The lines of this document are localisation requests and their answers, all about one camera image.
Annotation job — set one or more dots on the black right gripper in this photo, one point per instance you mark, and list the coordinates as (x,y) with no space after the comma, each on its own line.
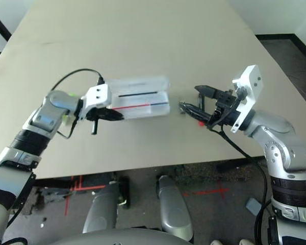
(224,102)

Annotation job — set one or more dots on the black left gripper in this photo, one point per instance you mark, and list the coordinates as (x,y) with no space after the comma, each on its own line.
(93,114)

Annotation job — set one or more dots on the red and black marker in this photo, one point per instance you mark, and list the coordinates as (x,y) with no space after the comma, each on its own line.
(201,124)

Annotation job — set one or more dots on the white plastic pencil case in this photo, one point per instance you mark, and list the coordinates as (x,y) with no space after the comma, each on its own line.
(140,102)

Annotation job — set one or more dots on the green highlighter pen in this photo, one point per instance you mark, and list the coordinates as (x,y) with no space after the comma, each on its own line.
(72,95)

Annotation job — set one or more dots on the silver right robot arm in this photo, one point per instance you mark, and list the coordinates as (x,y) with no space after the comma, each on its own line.
(283,153)

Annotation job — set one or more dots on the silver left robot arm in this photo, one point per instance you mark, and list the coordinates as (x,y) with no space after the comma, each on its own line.
(40,120)

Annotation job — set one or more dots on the grey robot left leg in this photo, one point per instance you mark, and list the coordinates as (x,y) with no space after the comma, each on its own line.
(99,211)

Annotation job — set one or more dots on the grey robot leg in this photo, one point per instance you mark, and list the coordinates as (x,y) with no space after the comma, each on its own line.
(99,211)
(173,209)

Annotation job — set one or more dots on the black baseboard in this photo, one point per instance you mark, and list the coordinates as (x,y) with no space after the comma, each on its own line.
(275,36)

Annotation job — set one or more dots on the grey robot right leg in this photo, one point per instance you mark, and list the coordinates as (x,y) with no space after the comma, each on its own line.
(173,209)

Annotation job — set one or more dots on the grey floor block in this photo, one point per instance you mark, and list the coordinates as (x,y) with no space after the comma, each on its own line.
(253,205)

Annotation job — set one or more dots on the torn dark rubber mat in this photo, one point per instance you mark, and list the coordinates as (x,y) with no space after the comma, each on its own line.
(31,201)

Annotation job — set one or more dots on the grey robot torso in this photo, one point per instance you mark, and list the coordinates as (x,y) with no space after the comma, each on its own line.
(117,240)

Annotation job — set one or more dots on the white shoe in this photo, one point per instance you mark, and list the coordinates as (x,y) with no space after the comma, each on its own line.
(218,242)
(247,242)

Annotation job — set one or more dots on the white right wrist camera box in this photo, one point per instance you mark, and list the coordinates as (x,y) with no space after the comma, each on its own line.
(252,84)

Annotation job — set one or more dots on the black support bracket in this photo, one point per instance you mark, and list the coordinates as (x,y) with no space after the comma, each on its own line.
(125,189)

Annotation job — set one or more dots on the black metal frame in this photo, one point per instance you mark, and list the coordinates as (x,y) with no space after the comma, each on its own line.
(1,25)

